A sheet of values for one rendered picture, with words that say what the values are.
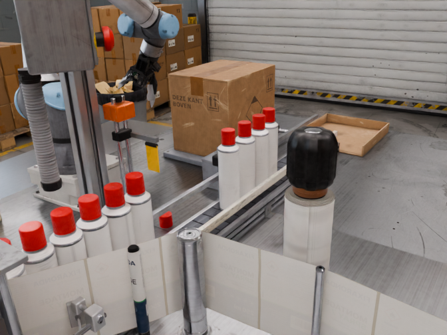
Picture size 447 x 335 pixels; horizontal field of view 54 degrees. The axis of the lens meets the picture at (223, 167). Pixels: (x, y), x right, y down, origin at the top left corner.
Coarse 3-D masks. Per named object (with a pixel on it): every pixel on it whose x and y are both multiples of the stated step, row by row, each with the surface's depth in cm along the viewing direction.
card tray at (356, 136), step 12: (324, 120) 183; (336, 120) 183; (348, 120) 179; (360, 120) 177; (372, 120) 174; (348, 132) 172; (360, 132) 171; (372, 132) 171; (384, 132) 167; (348, 144) 160; (360, 144) 159; (372, 144) 157; (360, 156) 150
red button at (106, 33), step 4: (104, 28) 67; (108, 28) 67; (96, 32) 67; (100, 32) 67; (104, 32) 66; (108, 32) 67; (96, 36) 67; (100, 36) 67; (104, 36) 66; (108, 36) 66; (112, 36) 67; (96, 40) 67; (100, 40) 67; (104, 40) 66; (108, 40) 67; (112, 40) 67; (96, 44) 67; (100, 44) 67; (104, 44) 67; (108, 44) 67; (112, 44) 67; (104, 48) 68; (108, 48) 67; (112, 48) 68
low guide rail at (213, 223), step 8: (336, 136) 149; (272, 176) 117; (280, 176) 120; (264, 184) 113; (272, 184) 117; (248, 192) 109; (256, 192) 110; (240, 200) 105; (248, 200) 108; (232, 208) 102; (240, 208) 105; (216, 216) 98; (224, 216) 100; (208, 224) 95; (216, 224) 98; (208, 232) 96
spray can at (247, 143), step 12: (240, 132) 106; (240, 144) 106; (252, 144) 106; (240, 156) 107; (252, 156) 108; (240, 168) 108; (252, 168) 109; (240, 180) 110; (252, 180) 110; (240, 192) 111
